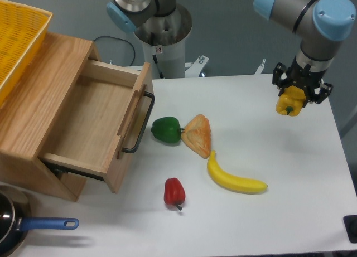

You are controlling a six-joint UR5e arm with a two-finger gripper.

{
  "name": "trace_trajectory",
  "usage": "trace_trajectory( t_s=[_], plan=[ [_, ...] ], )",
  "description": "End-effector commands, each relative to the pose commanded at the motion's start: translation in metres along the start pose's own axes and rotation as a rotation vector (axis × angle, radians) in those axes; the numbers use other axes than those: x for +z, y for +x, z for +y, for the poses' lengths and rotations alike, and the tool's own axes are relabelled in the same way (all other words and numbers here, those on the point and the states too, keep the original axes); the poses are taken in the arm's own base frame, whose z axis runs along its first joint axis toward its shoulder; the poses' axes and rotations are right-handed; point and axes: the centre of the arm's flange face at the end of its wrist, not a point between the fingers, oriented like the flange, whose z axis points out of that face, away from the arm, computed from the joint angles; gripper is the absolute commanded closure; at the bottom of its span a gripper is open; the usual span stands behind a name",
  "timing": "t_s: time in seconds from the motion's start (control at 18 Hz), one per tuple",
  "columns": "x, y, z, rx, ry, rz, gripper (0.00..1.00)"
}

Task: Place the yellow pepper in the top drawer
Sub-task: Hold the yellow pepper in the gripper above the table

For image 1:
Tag orange croissant pastry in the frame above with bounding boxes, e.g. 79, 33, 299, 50
181, 114, 211, 159

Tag yellow bell pepper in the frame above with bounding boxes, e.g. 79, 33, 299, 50
276, 86, 306, 117

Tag red bell pepper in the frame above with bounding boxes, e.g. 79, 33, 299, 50
163, 178, 186, 211

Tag black cable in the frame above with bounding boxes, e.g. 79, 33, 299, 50
91, 35, 136, 67

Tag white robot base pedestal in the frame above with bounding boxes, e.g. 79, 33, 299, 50
134, 4, 209, 79

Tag black frying pan blue handle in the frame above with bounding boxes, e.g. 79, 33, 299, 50
1, 186, 79, 256

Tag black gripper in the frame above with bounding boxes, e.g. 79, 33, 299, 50
272, 57, 334, 108

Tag wooden drawer cabinet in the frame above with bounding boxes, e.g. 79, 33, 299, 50
1, 32, 100, 201

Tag yellow plastic basket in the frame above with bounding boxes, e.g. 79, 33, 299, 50
1, 0, 53, 104

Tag yellow banana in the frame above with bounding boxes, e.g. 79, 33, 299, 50
207, 151, 268, 194

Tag black drawer handle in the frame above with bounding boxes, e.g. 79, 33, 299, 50
122, 91, 156, 154

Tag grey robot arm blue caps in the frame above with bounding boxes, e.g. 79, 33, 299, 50
107, 0, 356, 116

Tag open wooden top drawer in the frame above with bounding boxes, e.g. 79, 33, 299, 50
40, 60, 155, 193

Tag green bell pepper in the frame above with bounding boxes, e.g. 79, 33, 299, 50
151, 117, 183, 144

